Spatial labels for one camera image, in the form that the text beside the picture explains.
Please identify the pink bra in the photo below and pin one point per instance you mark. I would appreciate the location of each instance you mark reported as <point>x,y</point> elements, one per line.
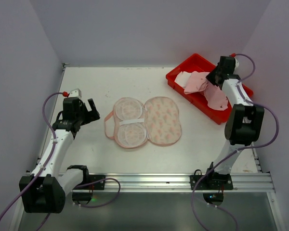
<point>215,97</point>

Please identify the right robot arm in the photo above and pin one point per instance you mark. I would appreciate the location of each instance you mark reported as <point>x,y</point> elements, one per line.
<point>243,125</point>

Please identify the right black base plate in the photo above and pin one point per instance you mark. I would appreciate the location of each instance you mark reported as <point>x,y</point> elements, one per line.
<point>198,181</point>

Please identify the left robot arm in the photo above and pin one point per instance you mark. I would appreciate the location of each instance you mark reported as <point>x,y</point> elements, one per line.
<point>45,190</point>

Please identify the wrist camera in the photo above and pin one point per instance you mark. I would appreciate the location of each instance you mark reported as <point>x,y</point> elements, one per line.
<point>75,93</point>
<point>236,61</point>

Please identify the floral fabric laundry bag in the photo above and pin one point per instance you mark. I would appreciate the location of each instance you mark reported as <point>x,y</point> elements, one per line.
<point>132,123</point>

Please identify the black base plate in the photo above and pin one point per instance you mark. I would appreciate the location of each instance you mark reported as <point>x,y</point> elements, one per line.
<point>97,186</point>
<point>198,181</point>

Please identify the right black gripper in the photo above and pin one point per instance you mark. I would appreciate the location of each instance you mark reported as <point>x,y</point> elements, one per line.
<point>216,76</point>

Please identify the red plastic tray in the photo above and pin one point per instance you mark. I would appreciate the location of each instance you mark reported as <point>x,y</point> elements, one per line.
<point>197,63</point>

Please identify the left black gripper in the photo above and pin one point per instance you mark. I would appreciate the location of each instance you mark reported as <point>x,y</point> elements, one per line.
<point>85,113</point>

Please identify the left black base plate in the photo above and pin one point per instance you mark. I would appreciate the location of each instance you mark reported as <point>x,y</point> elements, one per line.
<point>97,186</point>

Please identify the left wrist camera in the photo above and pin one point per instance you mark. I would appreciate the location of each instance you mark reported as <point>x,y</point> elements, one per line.
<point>75,93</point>

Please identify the white bra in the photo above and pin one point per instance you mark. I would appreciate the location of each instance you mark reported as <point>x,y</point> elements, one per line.
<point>182,78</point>

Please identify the aluminium front rail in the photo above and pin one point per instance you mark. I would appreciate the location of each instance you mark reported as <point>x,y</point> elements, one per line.
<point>168,183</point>

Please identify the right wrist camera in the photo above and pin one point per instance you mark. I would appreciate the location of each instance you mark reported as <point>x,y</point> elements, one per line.
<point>236,61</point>

